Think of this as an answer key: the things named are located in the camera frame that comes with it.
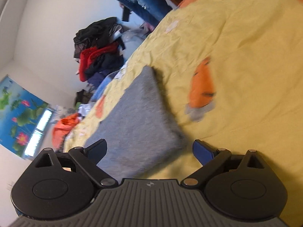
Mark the yellow cartoon print bedsheet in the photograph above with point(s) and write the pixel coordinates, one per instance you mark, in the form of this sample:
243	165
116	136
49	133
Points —
255	52

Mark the orange garment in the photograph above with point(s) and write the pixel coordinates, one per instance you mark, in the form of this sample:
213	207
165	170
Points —
63	128

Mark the grey knitted sweater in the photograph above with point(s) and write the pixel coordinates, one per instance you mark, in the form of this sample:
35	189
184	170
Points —
140	131

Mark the lotus flower roller blind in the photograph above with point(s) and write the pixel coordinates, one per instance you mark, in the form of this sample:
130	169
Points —
20	113

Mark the red garment on pile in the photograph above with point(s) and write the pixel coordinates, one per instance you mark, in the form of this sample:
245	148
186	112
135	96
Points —
91	60

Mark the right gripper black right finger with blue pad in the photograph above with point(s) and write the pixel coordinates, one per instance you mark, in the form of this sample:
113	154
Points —
212	161

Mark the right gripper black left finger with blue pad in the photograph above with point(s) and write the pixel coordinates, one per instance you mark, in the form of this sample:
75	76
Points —
87	160

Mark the light blue folded cloth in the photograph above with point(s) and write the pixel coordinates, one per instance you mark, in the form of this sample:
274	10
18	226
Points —
101	88

